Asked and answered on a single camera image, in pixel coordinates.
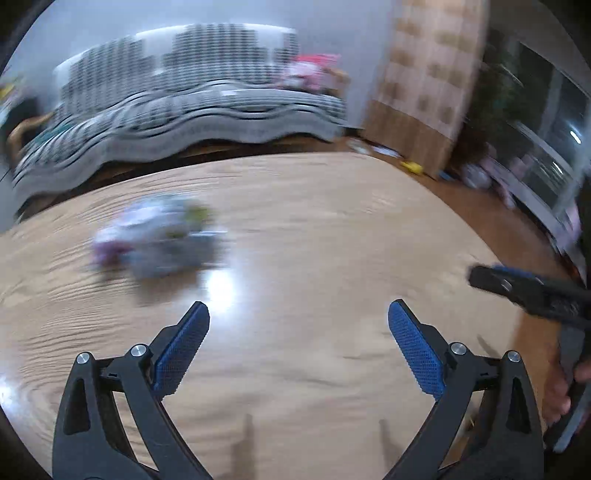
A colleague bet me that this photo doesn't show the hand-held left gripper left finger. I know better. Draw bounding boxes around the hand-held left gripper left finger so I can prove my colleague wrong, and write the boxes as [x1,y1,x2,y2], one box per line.
[52,301,213,480]

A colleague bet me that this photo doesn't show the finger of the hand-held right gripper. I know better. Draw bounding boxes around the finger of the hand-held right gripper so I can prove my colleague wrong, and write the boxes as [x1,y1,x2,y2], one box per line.
[468,265,591,329]
[493,264,591,305]

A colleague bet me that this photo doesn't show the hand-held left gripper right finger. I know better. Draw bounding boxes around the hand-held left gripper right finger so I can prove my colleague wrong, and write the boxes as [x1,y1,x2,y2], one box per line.
[383,299,544,480]

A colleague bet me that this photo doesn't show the person's right hand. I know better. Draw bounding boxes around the person's right hand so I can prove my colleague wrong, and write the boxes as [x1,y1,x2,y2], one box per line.
[542,361,579,428]

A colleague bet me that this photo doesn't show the pink toys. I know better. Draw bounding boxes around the pink toys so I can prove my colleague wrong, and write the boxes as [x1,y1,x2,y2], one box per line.
[462,156,519,209]

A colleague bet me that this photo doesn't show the large blue white plastic packaging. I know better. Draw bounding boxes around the large blue white plastic packaging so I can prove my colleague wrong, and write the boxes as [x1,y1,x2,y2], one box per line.
[129,231,228,281]

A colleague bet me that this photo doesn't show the purple wrapper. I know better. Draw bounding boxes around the purple wrapper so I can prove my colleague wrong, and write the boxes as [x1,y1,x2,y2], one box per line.
[92,228,136,266]

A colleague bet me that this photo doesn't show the large glass window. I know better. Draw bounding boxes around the large glass window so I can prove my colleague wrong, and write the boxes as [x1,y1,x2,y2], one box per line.
[480,28,591,250]

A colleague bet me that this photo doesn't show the green white wrapper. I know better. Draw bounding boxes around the green white wrapper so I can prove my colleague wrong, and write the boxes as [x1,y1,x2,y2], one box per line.
[182,205,211,234]

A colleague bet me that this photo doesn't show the wooden cabinet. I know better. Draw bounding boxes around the wooden cabinet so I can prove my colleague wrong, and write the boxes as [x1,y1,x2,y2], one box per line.
[360,0,491,179]

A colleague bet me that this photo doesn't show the grey checkered sofa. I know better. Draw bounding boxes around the grey checkered sofa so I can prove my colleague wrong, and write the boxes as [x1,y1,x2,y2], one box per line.
[11,23,349,217]

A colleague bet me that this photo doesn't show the teal white packet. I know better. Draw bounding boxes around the teal white packet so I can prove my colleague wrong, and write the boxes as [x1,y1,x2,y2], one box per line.
[39,122,72,141]

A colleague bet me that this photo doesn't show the wooden sofa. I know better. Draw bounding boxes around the wooden sofa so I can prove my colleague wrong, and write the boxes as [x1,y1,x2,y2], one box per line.
[7,69,354,222]

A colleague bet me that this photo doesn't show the pink plush pillow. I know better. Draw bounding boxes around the pink plush pillow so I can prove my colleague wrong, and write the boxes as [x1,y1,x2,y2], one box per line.
[277,53,343,92]

